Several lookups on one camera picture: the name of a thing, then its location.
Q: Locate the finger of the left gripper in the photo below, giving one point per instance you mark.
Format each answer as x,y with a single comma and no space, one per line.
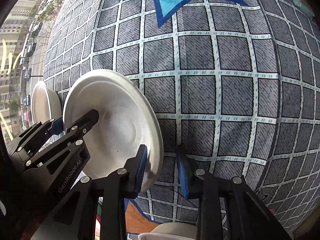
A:
72,134
33,138

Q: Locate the large white bowl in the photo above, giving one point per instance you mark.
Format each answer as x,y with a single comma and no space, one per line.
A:
126,121

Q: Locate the small yellow sponge packet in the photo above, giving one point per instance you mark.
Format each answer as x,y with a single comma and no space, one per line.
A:
304,7

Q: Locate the grey checked tablecloth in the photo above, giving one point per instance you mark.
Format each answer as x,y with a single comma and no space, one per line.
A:
237,86

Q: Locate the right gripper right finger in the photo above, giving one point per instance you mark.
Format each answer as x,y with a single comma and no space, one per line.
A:
228,208

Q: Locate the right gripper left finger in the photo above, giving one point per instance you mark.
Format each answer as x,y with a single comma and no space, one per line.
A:
75,217

